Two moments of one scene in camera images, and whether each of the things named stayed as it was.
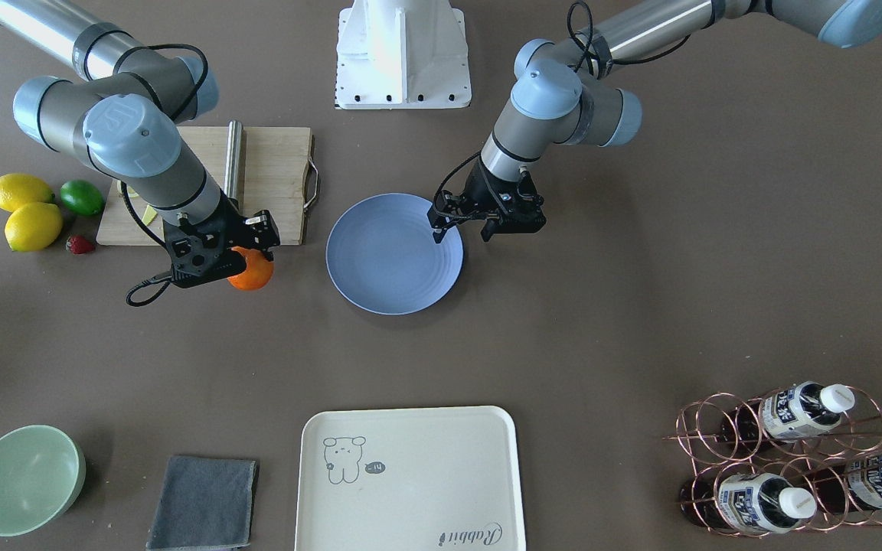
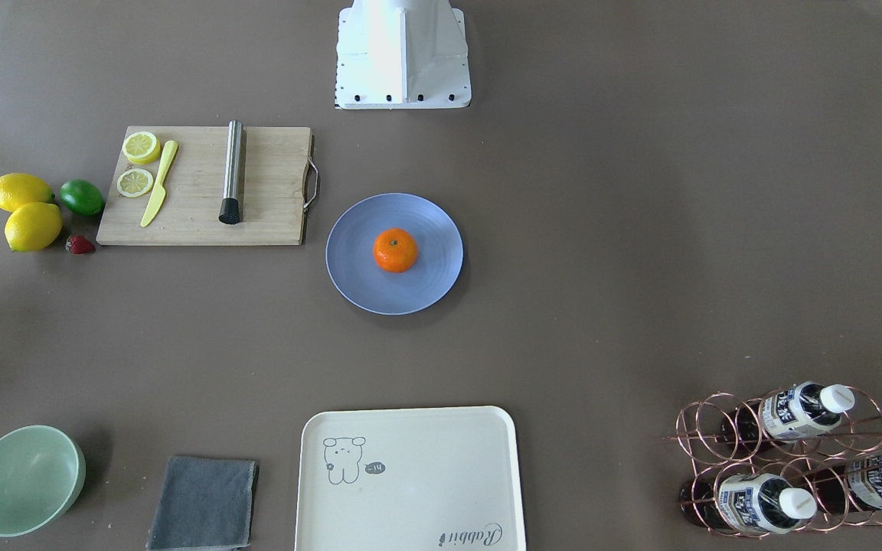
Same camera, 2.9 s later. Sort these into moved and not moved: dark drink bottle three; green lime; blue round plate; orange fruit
Moved: orange fruit
Not moved: green lime; dark drink bottle three; blue round plate
